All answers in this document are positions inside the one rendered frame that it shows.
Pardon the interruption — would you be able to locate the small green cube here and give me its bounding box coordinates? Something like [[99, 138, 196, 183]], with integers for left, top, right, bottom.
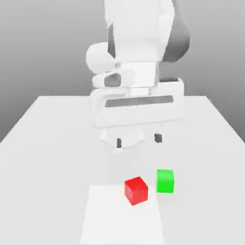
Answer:
[[156, 169, 175, 194]]

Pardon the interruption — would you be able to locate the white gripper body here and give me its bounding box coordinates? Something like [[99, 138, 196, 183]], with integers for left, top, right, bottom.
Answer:
[[90, 78, 186, 129]]

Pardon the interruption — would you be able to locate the small red cube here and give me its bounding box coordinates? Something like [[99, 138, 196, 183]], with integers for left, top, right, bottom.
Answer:
[[124, 176, 149, 207]]

